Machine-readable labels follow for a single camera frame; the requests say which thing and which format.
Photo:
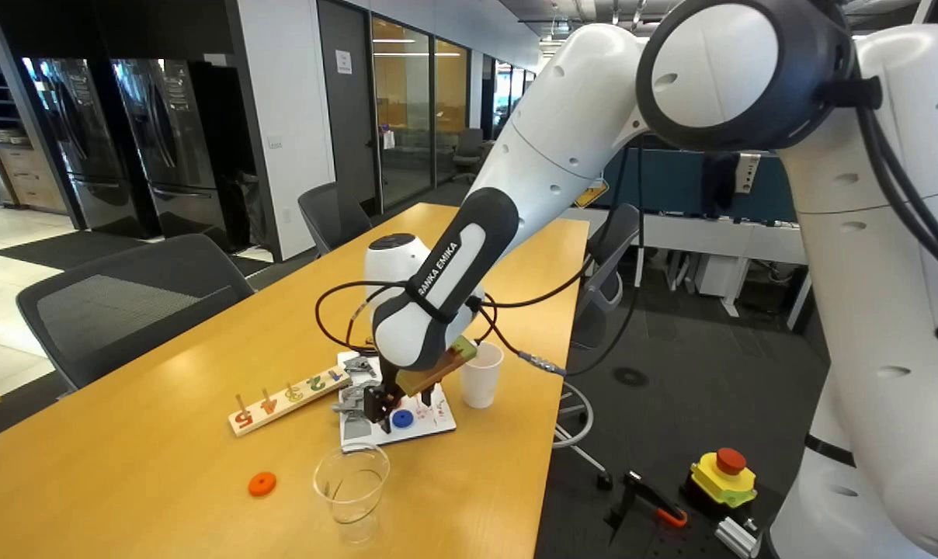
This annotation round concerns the wooden number puzzle board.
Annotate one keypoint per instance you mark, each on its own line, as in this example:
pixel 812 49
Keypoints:
pixel 275 405

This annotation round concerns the orange disc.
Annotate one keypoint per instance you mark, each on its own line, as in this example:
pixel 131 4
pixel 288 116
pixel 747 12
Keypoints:
pixel 262 482

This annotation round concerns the blue disc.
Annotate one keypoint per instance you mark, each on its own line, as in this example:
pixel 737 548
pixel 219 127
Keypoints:
pixel 400 419

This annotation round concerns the stool chrome base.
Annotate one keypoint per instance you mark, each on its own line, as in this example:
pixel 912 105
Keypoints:
pixel 572 423

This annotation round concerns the grey office chair left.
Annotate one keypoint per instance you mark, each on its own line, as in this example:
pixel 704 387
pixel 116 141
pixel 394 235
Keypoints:
pixel 116 308

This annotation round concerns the dark office chair far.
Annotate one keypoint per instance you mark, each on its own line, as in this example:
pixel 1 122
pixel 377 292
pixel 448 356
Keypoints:
pixel 331 219

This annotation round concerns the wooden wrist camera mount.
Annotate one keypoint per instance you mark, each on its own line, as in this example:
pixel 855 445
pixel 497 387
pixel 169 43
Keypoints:
pixel 420 380

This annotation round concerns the clear plastic cup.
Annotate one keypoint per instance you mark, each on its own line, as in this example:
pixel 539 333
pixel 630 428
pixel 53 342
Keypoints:
pixel 350 486

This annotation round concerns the white desk in background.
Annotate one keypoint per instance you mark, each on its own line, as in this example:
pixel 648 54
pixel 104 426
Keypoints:
pixel 731 242

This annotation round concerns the yellow red emergency stop button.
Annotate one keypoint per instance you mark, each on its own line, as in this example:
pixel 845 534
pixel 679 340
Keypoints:
pixel 722 482

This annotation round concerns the black orange clamp tool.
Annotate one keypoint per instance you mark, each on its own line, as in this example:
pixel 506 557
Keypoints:
pixel 635 488

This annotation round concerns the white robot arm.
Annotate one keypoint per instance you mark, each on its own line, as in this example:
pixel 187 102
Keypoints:
pixel 664 112

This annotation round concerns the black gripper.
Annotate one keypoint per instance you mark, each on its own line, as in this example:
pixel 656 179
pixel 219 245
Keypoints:
pixel 383 399

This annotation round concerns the white paper cup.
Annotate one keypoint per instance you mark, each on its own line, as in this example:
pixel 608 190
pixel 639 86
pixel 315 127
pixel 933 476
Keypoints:
pixel 480 376

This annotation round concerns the crumpled grey cloth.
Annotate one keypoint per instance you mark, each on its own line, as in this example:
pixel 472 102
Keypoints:
pixel 355 428

